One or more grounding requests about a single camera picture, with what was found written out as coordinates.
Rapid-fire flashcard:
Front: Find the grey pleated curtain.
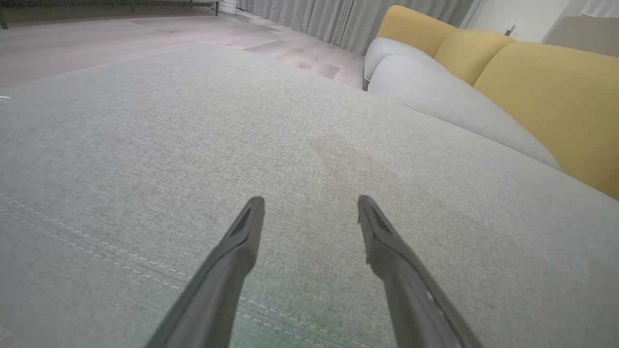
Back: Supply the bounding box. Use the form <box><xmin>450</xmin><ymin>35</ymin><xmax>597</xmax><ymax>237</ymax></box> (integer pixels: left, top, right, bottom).
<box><xmin>236</xmin><ymin>0</ymin><xmax>477</xmax><ymax>55</ymax></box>

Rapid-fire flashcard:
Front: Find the small yellow sofa back cushion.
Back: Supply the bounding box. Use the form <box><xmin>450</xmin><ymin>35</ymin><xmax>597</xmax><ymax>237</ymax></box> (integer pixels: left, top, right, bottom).
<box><xmin>376</xmin><ymin>5</ymin><xmax>460</xmax><ymax>58</ymax></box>

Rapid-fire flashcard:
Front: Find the large grey fabric ottoman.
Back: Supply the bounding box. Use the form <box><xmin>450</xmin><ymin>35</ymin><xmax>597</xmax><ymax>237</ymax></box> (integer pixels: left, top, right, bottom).
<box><xmin>0</xmin><ymin>46</ymin><xmax>619</xmax><ymax>348</ymax></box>

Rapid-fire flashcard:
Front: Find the beige box cabinet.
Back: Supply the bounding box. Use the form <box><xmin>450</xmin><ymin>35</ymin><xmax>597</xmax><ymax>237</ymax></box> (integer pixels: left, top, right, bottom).
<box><xmin>542</xmin><ymin>16</ymin><xmax>619</xmax><ymax>58</ymax></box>

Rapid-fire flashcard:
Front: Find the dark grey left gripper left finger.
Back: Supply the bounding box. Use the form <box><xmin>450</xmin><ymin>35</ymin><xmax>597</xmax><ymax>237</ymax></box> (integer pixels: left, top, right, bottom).
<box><xmin>145</xmin><ymin>196</ymin><xmax>265</xmax><ymax>348</ymax></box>

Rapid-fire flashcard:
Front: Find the long grey sofa seat cushion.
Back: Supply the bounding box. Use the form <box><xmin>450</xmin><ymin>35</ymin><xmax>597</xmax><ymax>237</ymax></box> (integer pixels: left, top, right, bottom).
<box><xmin>368</xmin><ymin>53</ymin><xmax>561</xmax><ymax>170</ymax></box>

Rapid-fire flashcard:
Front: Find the short pale grey seat cushion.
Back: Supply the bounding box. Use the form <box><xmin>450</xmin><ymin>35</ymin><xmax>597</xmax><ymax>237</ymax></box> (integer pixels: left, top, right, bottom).
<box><xmin>364</xmin><ymin>37</ymin><xmax>453</xmax><ymax>83</ymax></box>

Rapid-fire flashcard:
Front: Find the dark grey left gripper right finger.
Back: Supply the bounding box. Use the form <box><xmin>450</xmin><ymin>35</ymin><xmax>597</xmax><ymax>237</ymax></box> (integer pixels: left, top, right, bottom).
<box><xmin>357</xmin><ymin>195</ymin><xmax>484</xmax><ymax>348</ymax></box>

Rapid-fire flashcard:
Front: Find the medium yellow sofa back cushion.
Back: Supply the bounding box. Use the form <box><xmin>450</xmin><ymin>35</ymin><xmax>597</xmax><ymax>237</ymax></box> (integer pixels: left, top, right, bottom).
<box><xmin>434</xmin><ymin>29</ymin><xmax>518</xmax><ymax>87</ymax></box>

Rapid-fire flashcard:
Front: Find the white sheer window curtain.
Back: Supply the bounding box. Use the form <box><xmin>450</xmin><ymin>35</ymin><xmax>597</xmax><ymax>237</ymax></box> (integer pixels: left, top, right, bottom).
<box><xmin>579</xmin><ymin>0</ymin><xmax>619</xmax><ymax>18</ymax></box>

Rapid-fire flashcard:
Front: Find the large yellow sofa back cushion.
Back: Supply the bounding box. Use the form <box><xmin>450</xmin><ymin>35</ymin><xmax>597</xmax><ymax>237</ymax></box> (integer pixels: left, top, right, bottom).
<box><xmin>473</xmin><ymin>41</ymin><xmax>619</xmax><ymax>201</ymax></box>

